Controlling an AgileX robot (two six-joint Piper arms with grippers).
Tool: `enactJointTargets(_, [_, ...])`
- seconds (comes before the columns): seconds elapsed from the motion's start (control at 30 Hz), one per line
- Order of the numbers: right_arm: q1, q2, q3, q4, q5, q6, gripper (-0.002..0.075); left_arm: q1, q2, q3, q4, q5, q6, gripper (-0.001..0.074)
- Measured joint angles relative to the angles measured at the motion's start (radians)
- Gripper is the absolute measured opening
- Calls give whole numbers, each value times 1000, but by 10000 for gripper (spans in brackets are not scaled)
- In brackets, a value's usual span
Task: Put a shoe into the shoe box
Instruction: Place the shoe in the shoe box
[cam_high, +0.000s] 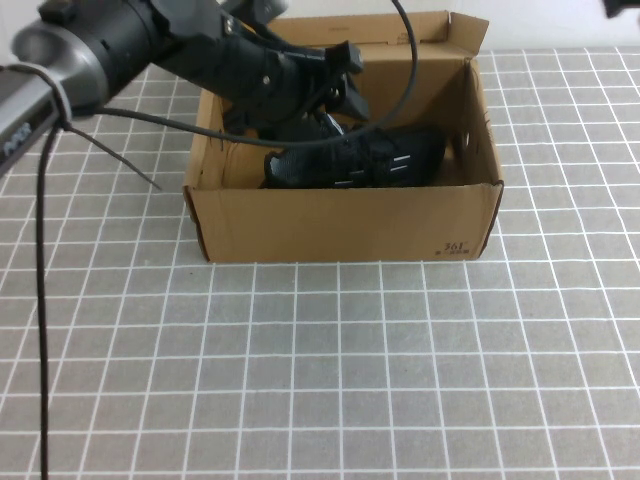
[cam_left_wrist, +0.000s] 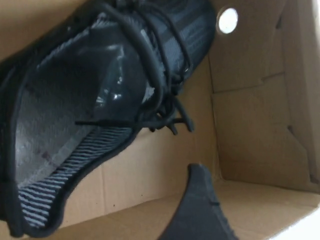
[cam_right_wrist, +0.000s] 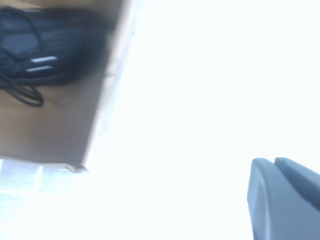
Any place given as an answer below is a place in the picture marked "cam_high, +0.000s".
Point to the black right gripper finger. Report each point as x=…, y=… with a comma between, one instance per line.
x=617, y=6

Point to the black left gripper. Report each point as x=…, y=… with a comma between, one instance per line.
x=260, y=85

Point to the black knit sneaker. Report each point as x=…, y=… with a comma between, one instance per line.
x=400, y=150

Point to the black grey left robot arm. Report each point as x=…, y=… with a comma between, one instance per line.
x=115, y=45

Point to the brown cardboard shoe box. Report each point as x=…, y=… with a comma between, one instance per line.
x=350, y=225

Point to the grey white grid tablecloth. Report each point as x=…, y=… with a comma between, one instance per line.
x=350, y=375

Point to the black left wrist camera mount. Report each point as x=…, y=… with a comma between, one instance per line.
x=260, y=7

